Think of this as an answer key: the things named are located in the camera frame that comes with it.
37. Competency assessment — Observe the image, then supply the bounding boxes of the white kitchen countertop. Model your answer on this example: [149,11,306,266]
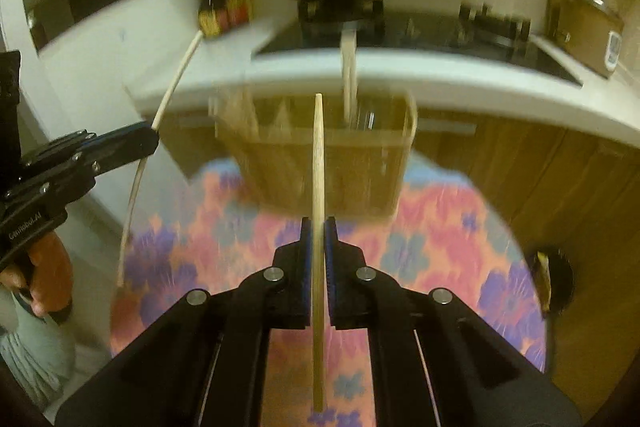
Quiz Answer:
[0,0,640,142]

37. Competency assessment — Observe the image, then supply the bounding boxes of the person's left hand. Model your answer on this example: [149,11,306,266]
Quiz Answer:
[0,232,76,324]

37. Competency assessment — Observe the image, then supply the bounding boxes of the brown plastic utensil basket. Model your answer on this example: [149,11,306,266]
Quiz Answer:
[207,92,418,220]

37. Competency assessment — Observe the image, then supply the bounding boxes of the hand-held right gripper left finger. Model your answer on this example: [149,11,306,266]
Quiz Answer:
[55,217,313,427]

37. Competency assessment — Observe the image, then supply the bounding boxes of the floral pink cloth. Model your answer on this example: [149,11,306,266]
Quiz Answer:
[110,157,548,427]

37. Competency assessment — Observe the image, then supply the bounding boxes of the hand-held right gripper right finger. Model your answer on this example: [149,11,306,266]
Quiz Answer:
[324,217,583,427]

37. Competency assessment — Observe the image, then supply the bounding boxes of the dark round object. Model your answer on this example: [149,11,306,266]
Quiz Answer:
[522,246,575,315]

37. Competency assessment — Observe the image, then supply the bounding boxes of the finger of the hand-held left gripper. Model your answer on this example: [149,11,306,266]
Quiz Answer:
[20,124,160,172]
[5,142,160,208]

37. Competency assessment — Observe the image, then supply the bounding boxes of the white kitchen timer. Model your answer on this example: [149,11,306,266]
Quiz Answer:
[602,29,623,70]

